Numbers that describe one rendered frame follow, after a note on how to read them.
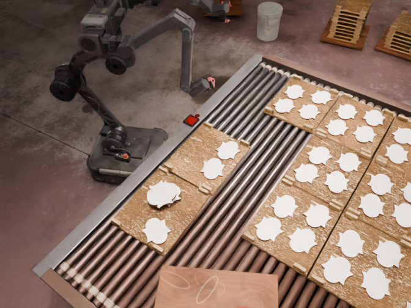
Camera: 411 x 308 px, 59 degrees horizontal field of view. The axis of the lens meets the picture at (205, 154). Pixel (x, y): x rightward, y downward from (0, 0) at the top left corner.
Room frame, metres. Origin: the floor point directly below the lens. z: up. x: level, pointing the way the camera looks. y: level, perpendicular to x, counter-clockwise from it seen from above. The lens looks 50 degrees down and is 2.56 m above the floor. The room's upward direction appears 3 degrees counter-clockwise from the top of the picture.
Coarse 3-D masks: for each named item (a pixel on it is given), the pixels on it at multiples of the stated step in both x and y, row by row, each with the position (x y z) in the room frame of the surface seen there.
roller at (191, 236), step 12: (276, 132) 1.51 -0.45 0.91; (264, 144) 1.42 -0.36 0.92; (252, 156) 1.33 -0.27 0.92; (240, 180) 1.18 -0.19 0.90; (228, 192) 1.09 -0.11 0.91; (216, 204) 1.02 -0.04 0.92; (204, 216) 0.95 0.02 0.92; (192, 228) 0.89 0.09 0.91; (192, 240) 0.82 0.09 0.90; (180, 252) 0.76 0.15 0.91; (168, 264) 0.70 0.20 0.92; (156, 276) 0.64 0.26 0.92; (144, 288) 0.59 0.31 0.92; (144, 300) 0.54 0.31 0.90
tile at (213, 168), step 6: (204, 162) 1.28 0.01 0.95; (210, 162) 1.28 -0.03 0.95; (216, 162) 1.28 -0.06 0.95; (204, 168) 1.24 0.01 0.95; (210, 168) 1.24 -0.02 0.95; (216, 168) 1.23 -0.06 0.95; (222, 168) 1.23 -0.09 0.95; (204, 174) 1.20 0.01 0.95; (210, 174) 1.19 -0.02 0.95; (216, 174) 1.19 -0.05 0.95
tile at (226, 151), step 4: (224, 144) 1.41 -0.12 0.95; (228, 144) 1.41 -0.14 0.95; (232, 144) 1.40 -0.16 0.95; (236, 144) 1.40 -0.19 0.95; (220, 148) 1.38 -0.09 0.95; (224, 148) 1.37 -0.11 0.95; (228, 148) 1.37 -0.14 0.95; (232, 148) 1.37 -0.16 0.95; (236, 148) 1.37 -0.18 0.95; (220, 152) 1.35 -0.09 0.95; (224, 152) 1.35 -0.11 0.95; (228, 152) 1.34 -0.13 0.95; (232, 152) 1.34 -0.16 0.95; (236, 152) 1.34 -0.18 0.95; (220, 156) 1.32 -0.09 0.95; (224, 156) 1.31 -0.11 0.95; (228, 156) 1.31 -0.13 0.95; (232, 156) 1.31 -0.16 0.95
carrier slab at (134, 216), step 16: (160, 176) 1.21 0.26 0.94; (144, 192) 1.10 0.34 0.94; (192, 192) 1.09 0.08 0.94; (128, 208) 1.01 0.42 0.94; (144, 208) 1.00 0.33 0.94; (176, 208) 0.99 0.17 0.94; (192, 208) 0.99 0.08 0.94; (128, 224) 0.91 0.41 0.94; (144, 224) 0.91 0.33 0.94; (176, 224) 0.90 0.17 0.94; (144, 240) 0.82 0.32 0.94; (176, 240) 0.81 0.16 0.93
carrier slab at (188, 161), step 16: (208, 128) 1.55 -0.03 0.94; (192, 144) 1.43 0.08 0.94; (208, 144) 1.42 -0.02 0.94; (240, 144) 1.41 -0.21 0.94; (176, 160) 1.32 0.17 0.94; (192, 160) 1.31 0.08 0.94; (208, 160) 1.30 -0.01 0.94; (224, 160) 1.30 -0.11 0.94; (240, 160) 1.30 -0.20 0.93; (192, 176) 1.20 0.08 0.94; (224, 176) 1.18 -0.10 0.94
